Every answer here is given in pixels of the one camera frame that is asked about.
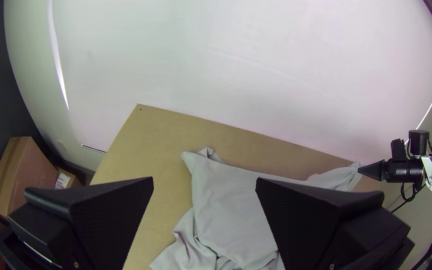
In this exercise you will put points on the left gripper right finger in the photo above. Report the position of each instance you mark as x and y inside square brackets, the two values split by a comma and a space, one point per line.
[313, 228]

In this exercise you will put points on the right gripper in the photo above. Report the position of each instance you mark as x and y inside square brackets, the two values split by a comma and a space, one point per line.
[405, 171]

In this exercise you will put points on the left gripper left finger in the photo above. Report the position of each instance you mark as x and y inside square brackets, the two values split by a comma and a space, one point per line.
[88, 221]

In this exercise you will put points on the grey t-shirt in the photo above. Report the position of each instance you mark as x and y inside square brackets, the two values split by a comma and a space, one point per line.
[231, 210]

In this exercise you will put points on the small labelled cardboard box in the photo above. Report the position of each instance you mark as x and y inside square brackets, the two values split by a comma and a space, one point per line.
[68, 180]

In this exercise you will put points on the large cardboard box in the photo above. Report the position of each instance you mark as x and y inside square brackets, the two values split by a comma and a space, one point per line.
[21, 172]

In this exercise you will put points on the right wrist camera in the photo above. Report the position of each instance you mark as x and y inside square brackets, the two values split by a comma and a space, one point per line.
[399, 149]

